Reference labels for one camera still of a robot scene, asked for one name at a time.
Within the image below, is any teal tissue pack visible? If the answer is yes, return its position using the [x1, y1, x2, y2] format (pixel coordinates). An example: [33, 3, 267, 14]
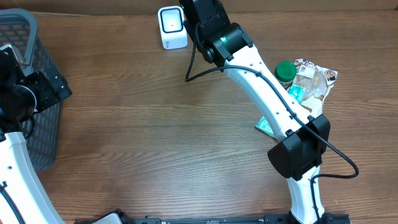
[288, 84, 306, 104]

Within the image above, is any teal packet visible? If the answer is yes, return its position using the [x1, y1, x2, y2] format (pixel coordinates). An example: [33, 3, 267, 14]
[255, 117, 275, 138]

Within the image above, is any brown white snack bag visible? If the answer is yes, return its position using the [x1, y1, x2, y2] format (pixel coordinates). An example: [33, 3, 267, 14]
[292, 58, 338, 118]

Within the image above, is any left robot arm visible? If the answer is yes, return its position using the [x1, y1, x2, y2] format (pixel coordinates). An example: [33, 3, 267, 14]
[1, 44, 72, 223]

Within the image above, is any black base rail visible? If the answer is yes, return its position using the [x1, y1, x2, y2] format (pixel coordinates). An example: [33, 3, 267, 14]
[74, 213, 352, 224]

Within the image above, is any green lid jar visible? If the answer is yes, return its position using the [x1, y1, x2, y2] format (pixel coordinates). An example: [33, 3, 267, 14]
[274, 61, 297, 90]

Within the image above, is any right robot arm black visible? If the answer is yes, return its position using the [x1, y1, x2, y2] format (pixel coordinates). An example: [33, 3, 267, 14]
[180, 0, 330, 223]

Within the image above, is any white barcode scanner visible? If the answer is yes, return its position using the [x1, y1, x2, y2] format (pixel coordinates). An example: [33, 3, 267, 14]
[157, 6, 188, 50]

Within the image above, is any grey plastic shopping basket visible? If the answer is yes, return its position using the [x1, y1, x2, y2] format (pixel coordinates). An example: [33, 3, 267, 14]
[1, 9, 62, 172]

